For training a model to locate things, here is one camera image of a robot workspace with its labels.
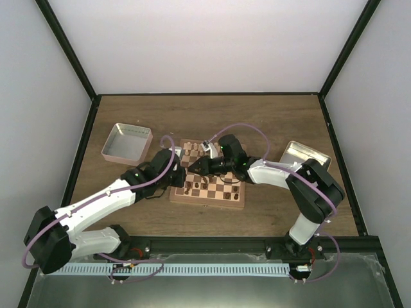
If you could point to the light blue cable duct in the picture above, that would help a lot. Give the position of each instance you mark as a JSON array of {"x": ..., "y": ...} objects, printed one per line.
[{"x": 178, "y": 270}]

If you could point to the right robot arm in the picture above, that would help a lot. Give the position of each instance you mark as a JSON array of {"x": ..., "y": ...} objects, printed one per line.
[{"x": 314, "y": 190}]

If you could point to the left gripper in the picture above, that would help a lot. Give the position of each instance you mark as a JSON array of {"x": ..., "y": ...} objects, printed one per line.
[{"x": 180, "y": 182}]

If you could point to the wooden chess board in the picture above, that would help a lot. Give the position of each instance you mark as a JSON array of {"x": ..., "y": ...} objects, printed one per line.
[{"x": 214, "y": 191}]

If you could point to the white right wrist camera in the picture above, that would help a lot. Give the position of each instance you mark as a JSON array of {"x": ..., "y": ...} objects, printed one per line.
[{"x": 209, "y": 148}]

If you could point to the gold metal tray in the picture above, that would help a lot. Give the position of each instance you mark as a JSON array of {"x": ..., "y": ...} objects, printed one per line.
[{"x": 296, "y": 152}]

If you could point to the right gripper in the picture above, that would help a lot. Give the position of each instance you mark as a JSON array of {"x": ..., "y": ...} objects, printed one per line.
[{"x": 203, "y": 162}]

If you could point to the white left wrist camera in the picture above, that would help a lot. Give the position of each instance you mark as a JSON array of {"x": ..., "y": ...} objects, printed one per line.
[{"x": 179, "y": 152}]

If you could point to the black enclosure frame post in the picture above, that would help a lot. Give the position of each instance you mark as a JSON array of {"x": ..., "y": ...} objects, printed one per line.
[{"x": 59, "y": 33}]

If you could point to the pink metal tray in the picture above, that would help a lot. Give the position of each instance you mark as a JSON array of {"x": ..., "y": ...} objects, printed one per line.
[{"x": 127, "y": 144}]

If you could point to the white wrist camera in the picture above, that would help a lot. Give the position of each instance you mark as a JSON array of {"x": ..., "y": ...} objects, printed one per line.
[
  {"x": 209, "y": 148},
  {"x": 179, "y": 152}
]

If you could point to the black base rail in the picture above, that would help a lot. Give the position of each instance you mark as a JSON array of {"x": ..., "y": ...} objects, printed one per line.
[{"x": 274, "y": 248}]

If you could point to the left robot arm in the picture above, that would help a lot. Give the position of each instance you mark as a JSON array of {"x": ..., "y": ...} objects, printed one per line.
[{"x": 56, "y": 237}]

